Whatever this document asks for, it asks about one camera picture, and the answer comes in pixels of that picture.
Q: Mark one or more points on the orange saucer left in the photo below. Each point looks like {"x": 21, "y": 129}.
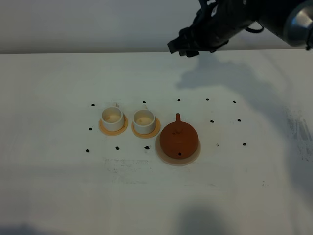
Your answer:
{"x": 115, "y": 128}

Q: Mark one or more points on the brown clay teapot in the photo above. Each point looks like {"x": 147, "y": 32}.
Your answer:
{"x": 179, "y": 136}

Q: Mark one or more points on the beige round teapot coaster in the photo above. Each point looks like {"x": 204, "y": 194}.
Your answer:
{"x": 180, "y": 161}

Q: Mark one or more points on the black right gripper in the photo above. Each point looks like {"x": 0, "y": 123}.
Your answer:
{"x": 215, "y": 24}

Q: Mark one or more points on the orange saucer right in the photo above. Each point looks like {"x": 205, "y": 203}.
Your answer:
{"x": 147, "y": 131}

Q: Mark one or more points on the orange saucer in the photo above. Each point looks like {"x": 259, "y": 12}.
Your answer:
{"x": 115, "y": 128}
{"x": 147, "y": 131}

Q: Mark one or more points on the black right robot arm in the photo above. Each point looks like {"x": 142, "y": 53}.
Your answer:
{"x": 289, "y": 20}

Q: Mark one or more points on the white teacup left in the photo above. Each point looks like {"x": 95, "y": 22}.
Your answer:
{"x": 112, "y": 113}

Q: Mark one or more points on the white teacup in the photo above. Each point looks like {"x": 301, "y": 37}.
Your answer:
{"x": 112, "y": 113}
{"x": 143, "y": 116}

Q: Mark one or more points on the white teacup right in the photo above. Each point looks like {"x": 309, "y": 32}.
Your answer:
{"x": 143, "y": 116}

